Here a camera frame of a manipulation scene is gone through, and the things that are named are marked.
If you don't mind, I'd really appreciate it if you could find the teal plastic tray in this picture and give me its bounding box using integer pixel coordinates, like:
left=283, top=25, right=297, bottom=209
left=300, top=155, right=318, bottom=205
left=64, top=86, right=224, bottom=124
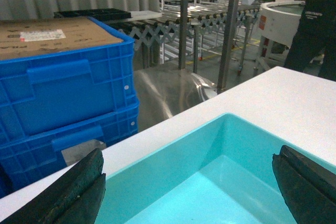
left=96, top=113, right=295, bottom=223

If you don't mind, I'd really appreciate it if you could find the white round rotary table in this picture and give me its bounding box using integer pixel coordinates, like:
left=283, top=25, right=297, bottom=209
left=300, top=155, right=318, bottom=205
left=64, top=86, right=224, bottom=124
left=254, top=1, right=305, bottom=72

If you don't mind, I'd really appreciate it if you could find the person in black clothes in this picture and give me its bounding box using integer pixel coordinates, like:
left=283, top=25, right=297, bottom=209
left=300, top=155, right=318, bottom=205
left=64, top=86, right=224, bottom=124
left=284, top=0, right=335, bottom=81

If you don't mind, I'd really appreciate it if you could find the black plastic tray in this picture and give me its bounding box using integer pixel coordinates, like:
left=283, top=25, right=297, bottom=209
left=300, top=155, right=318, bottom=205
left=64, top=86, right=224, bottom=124
left=54, top=8, right=132, bottom=21

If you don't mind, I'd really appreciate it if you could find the upper right blue crate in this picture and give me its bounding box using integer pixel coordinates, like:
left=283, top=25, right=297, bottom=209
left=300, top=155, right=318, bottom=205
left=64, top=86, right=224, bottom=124
left=1, top=17, right=137, bottom=141

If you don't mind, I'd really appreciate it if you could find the cardboard box with label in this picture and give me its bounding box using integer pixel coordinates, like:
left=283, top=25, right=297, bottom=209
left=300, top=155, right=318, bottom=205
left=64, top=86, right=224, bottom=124
left=1, top=17, right=123, bottom=60

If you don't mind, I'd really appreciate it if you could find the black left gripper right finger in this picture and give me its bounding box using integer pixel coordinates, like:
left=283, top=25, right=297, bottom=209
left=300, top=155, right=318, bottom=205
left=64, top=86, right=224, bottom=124
left=272, top=145, right=335, bottom=223

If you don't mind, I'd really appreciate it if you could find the blue crate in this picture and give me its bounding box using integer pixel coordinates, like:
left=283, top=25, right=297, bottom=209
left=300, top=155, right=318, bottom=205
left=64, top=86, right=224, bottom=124
left=1, top=101, right=139, bottom=197
left=1, top=17, right=137, bottom=141

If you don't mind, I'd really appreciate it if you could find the lower right blue crate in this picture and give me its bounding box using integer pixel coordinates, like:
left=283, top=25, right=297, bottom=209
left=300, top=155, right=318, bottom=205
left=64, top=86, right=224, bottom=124
left=1, top=101, right=139, bottom=197

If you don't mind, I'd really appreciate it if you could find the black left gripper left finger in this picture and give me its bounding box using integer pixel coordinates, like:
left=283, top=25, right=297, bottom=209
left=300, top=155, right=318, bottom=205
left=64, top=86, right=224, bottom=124
left=1, top=148, right=106, bottom=223

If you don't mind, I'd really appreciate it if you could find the expandable roller conveyor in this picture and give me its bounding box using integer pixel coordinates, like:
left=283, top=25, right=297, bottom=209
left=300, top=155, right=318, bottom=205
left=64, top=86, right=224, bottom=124
left=110, top=3, right=263, bottom=76

